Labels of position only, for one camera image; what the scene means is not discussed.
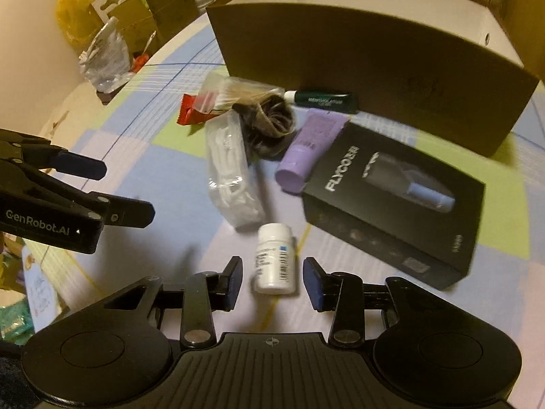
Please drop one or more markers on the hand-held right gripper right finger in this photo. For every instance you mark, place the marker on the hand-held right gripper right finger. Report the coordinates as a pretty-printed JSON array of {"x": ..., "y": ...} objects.
[{"x": 312, "y": 285}]

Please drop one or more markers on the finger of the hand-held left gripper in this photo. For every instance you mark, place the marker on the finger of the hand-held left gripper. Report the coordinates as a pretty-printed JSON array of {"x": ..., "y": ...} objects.
[
  {"x": 127, "y": 214},
  {"x": 81, "y": 167}
]

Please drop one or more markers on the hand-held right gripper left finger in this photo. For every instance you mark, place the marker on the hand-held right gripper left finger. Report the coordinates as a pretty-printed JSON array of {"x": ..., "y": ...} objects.
[{"x": 234, "y": 283}]

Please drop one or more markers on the white pill bottle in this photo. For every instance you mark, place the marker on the white pill bottle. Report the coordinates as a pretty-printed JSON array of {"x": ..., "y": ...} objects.
[{"x": 274, "y": 264}]

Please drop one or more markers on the black shaver box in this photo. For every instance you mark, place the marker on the black shaver box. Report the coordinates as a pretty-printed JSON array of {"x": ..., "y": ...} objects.
[{"x": 383, "y": 208}]

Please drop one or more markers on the red snack packet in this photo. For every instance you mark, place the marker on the red snack packet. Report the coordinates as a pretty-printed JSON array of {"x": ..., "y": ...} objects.
[{"x": 190, "y": 116}]

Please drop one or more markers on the purple cream tube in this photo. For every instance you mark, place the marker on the purple cream tube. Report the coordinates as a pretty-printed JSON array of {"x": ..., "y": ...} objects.
[{"x": 306, "y": 149}]

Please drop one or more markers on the bag of cotton swabs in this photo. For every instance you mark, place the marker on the bag of cotton swabs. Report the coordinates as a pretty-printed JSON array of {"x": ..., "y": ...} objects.
[{"x": 242, "y": 91}]

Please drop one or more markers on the brown cardboard box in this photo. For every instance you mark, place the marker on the brown cardboard box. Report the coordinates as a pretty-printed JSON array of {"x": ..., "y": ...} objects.
[{"x": 362, "y": 51}]

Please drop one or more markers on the white printed plastic bag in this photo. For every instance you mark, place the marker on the white printed plastic bag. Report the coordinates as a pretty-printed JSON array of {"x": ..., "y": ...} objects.
[{"x": 42, "y": 281}]

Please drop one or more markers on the clear bag of white pads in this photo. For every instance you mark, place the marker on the clear bag of white pads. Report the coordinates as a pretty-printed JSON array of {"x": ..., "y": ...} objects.
[{"x": 230, "y": 179}]

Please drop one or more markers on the clear crumpled plastic bag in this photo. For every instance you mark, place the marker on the clear crumpled plastic bag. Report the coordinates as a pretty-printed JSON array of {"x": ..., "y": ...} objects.
[{"x": 106, "y": 59}]

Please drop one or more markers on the dark brown hair scrunchie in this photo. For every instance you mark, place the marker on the dark brown hair scrunchie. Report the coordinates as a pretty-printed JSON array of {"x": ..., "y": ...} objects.
[{"x": 268, "y": 130}]

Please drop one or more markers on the cardboard boxes with hang tabs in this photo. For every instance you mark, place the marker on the cardboard boxes with hang tabs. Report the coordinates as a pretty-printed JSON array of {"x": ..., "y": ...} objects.
[{"x": 132, "y": 12}]

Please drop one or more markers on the yellow plastic bag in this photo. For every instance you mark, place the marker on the yellow plastic bag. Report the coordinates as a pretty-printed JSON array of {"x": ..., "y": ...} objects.
[{"x": 76, "y": 4}]

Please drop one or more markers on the dark green lip balm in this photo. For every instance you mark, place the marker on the dark green lip balm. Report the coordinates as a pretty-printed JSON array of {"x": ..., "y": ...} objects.
[{"x": 328, "y": 101}]

